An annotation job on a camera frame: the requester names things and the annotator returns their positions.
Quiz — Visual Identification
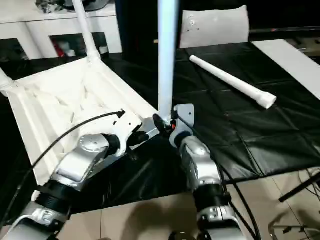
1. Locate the grey bag black handle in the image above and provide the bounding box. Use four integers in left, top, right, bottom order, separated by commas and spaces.
81, 0, 111, 13

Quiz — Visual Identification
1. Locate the white glass-door cabinet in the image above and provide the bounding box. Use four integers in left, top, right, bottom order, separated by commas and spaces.
0, 0, 124, 61

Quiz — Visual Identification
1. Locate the red bottle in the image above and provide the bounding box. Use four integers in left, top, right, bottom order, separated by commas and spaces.
54, 41, 64, 58

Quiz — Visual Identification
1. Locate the dark crumpled small pile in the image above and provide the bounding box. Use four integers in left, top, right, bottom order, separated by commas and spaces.
34, 0, 66, 14

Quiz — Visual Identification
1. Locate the black work mat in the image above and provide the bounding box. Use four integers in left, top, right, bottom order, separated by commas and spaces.
0, 41, 320, 226

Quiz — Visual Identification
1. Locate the white flat board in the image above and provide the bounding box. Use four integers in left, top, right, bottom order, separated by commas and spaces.
251, 39, 320, 100

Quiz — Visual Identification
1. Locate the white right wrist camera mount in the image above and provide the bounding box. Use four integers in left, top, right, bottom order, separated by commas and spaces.
169, 103, 196, 149

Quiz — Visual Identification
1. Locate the chrome metal frame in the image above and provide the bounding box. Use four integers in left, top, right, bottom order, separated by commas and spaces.
268, 214, 320, 240

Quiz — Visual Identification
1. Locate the black tripod leg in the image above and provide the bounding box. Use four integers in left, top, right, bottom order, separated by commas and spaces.
278, 173, 320, 204

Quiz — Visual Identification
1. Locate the black bar red light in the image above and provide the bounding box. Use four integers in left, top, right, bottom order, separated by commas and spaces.
249, 25, 320, 34

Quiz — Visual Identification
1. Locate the black tall cabinet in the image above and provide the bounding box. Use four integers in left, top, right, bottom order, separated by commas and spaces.
119, 0, 186, 59

